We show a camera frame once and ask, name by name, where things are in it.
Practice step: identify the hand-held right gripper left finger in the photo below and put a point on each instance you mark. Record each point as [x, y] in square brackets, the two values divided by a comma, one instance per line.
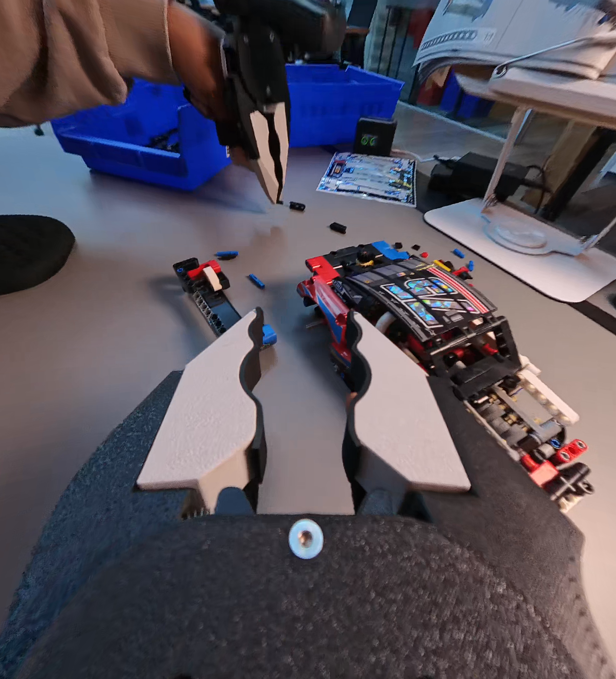
[207, 419]

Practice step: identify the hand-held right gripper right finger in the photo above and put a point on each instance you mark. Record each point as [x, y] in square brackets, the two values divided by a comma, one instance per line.
[403, 424]

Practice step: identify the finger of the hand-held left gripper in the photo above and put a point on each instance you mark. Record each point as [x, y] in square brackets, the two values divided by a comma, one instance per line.
[261, 143]
[284, 132]

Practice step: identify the black lego frame sub-assembly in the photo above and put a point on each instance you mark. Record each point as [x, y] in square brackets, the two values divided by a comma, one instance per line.
[207, 297]

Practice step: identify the blue lego pin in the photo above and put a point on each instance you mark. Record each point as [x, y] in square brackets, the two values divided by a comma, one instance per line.
[256, 281]
[226, 254]

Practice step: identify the person's left forearm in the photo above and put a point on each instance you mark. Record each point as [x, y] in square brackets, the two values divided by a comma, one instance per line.
[48, 47]

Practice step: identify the lego sticker sheet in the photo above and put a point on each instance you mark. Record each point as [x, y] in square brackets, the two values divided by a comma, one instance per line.
[369, 177]

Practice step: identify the black holed lego piece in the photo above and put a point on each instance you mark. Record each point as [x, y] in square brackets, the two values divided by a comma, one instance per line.
[338, 228]

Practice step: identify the red blue lego car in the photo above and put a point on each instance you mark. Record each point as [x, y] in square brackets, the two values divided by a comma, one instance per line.
[424, 302]

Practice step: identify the pile of loose lego pieces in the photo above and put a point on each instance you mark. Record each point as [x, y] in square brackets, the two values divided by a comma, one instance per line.
[458, 253]

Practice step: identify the lego instruction booklet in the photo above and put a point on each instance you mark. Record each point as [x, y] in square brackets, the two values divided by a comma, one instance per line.
[525, 32]

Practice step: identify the person's left hand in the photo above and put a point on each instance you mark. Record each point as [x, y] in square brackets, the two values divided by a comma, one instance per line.
[199, 58]

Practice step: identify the blue storage bin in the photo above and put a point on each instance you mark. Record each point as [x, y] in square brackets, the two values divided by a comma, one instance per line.
[334, 101]
[127, 159]

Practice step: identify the small black device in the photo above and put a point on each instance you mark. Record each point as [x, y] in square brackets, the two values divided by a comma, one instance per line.
[374, 137]

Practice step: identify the black power adapter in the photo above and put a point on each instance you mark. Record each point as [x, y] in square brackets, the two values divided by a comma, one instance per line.
[472, 175]

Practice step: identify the white book stand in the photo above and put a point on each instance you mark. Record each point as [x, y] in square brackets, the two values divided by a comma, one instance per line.
[578, 270]

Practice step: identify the black rounded pad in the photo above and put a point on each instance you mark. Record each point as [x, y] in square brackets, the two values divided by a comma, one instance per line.
[10, 254]

